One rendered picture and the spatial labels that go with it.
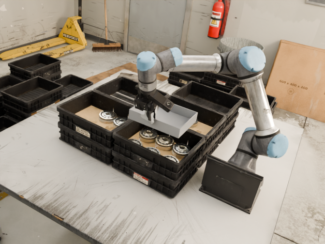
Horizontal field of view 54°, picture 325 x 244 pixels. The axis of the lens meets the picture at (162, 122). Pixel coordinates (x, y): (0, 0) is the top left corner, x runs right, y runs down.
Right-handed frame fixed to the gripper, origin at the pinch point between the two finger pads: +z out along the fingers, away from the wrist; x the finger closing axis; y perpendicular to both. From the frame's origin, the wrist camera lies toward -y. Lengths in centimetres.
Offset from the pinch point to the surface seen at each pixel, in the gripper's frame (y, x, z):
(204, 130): -14, -38, 38
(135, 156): 7.3, 7.1, 21.4
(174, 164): -14.4, 8.4, 14.6
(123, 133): 20.4, -2.8, 21.0
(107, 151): 24.7, 7.1, 26.9
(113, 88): 55, -46, 36
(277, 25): -18, -306, 104
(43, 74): 160, -79, 80
